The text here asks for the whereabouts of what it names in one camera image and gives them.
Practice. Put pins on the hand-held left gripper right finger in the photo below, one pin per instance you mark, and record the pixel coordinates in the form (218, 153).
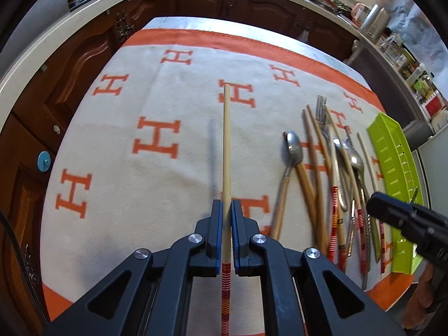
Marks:
(236, 231)

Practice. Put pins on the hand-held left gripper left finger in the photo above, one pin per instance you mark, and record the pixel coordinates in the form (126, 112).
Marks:
(217, 231)

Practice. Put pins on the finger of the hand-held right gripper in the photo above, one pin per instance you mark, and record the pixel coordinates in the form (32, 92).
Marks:
(388, 206)

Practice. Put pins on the twisted metal chopstick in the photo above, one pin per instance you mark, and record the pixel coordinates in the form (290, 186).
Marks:
(365, 276)
(371, 234)

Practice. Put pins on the pile of cutlery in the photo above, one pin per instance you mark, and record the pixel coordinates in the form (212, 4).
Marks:
(336, 203)

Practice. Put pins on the green plastic utensil tray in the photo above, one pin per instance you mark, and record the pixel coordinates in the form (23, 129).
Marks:
(388, 147)

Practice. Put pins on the large metal spoon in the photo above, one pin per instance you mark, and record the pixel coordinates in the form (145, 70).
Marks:
(337, 144)

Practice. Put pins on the metal fork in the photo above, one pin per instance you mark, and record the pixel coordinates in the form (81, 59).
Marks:
(321, 112)

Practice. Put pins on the person's right hand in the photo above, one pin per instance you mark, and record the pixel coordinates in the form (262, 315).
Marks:
(420, 294)

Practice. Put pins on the white container red label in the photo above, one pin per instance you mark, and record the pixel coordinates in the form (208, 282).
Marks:
(434, 105)

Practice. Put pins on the orange white printed blanket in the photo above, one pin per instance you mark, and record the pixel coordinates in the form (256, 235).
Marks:
(122, 168)

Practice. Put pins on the grey frosted-door cabinet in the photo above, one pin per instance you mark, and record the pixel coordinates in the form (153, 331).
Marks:
(385, 87)

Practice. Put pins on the clear glass jar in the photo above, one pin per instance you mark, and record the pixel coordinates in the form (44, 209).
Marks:
(392, 47)

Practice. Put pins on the stainless steel electric kettle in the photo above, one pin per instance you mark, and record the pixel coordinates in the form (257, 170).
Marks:
(376, 21)

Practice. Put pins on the blue round cabinet hook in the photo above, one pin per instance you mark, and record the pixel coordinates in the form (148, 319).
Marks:
(44, 161)

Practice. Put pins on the hanging clear plastic bag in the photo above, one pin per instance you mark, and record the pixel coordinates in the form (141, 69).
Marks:
(303, 36)

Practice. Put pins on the pink white jug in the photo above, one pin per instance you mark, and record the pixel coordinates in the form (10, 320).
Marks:
(358, 12)

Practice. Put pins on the brown wooden kitchen cabinets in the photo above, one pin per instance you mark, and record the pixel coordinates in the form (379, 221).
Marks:
(87, 59)

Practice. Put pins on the white kitchen countertop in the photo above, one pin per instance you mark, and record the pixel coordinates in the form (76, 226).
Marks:
(52, 31)

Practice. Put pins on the grey metal stove panel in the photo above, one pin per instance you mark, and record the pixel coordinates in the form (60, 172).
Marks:
(35, 24)

